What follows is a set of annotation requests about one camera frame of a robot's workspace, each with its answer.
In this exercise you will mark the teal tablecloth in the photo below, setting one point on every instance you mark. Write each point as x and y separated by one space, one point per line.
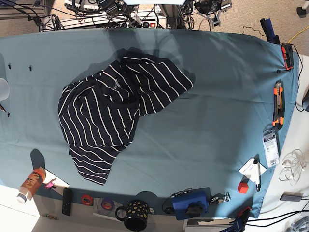
201 140

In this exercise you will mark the orange black clamp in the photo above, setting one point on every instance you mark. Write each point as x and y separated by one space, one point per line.
287 52

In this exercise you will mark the white paper sheet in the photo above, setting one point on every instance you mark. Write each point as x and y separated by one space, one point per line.
57 181

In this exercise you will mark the white paper card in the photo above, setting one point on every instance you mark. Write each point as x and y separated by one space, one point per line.
248 169

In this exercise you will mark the red cube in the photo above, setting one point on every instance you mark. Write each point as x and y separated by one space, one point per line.
243 188

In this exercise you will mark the navy white striped t-shirt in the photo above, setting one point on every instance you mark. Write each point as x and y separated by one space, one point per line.
98 115

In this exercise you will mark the orange black utility knife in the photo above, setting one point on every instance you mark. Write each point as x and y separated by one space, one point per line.
278 110

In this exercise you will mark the black white marker pen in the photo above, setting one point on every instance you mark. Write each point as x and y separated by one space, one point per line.
257 174

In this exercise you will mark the white power strip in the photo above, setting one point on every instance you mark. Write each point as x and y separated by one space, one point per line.
128 24

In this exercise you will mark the grey adapter box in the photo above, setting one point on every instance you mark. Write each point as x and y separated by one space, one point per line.
291 197

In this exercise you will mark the pink small figurine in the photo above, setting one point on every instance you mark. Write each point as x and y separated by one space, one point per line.
51 184

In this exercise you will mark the blue black clamp handle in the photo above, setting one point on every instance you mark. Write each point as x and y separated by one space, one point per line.
269 32

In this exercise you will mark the black remote control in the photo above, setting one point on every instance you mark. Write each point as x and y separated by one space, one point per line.
67 201

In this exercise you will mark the purple tape roll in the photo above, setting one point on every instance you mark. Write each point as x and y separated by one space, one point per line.
107 204

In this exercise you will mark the red tape roll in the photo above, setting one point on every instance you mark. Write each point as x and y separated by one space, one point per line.
87 200

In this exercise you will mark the metal keyring carabiner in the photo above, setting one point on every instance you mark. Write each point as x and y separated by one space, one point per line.
220 198

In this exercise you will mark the black mug yellow pattern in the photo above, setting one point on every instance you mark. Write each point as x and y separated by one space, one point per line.
134 215

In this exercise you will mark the white cup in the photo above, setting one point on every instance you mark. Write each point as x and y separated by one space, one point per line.
4 89

